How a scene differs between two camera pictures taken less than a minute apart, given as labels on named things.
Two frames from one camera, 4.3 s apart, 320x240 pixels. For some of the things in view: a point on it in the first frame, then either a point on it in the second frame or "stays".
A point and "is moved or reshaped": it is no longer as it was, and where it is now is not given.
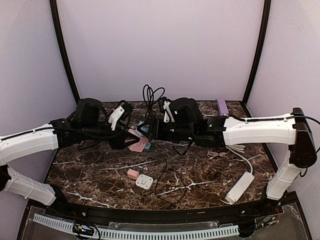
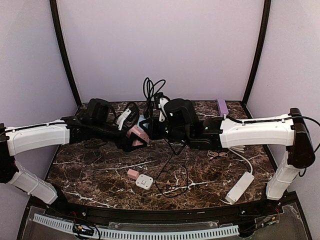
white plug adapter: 144,181 stays
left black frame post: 62,43 stays
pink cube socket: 139,146 is moved or reshaped
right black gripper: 153,130 stays
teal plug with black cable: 149,146 to 174,154
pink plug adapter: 132,174 stays
